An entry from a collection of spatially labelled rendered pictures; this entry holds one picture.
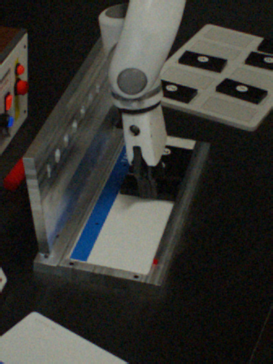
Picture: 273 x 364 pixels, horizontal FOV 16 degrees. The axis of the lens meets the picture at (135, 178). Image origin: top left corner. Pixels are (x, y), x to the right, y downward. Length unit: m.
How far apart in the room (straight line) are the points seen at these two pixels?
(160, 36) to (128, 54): 0.05
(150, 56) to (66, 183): 0.27
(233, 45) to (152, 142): 0.72
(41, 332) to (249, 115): 0.85
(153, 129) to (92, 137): 0.15
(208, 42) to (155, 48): 0.82
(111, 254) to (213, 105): 0.56
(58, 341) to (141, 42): 0.47
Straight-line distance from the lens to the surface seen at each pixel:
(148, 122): 1.64
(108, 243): 1.63
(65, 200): 1.63
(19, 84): 1.87
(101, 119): 1.82
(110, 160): 1.83
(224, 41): 2.34
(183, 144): 1.88
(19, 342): 1.33
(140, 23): 1.50
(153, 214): 1.70
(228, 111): 2.05
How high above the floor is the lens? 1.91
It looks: 34 degrees down
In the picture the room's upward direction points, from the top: 4 degrees clockwise
